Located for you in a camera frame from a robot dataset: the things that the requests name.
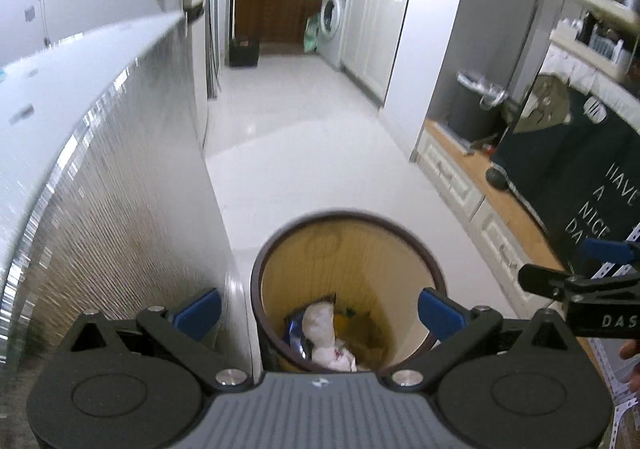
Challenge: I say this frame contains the white tissue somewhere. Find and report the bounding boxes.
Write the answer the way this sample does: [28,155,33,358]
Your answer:
[301,302,335,351]

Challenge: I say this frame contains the person's right hand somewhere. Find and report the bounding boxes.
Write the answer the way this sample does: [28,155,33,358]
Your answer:
[619,339,640,395]

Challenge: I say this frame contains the grey bin with white liner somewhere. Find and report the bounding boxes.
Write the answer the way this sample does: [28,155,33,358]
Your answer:
[445,70,509,142]

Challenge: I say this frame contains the dark round object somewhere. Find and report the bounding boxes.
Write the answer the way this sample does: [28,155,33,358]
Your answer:
[486,165,512,191]

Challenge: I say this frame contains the green bag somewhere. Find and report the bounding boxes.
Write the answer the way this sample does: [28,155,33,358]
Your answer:
[304,14,322,55]

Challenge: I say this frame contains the white shelf with bottles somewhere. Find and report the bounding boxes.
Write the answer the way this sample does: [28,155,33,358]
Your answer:
[547,0,640,82]

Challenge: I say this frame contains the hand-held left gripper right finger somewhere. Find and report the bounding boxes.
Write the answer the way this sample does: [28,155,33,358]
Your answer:
[384,288,576,392]

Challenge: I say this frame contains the white washing machine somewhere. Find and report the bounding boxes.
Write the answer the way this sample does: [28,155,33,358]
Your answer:
[317,0,354,70]

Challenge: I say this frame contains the low white drawer cabinet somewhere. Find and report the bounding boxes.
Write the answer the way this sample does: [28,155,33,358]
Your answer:
[411,119,616,330]

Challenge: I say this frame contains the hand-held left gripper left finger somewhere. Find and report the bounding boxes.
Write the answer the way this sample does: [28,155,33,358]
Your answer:
[64,287,254,393]

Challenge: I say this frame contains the yellow cardboard box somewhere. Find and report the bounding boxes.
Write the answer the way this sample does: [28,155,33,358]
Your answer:
[332,308,389,371]

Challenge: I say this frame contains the yellow bin with brown rim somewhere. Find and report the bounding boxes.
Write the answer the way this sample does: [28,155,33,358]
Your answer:
[250,211,447,375]

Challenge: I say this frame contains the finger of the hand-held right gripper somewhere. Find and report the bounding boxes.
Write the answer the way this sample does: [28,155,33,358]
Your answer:
[582,234,640,266]
[518,264,576,302]

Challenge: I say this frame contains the white kitchen cabinet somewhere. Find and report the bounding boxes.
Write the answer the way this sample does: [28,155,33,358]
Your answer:
[340,0,412,106]

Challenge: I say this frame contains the black crate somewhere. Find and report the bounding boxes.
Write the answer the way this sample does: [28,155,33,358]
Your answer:
[229,38,260,68]

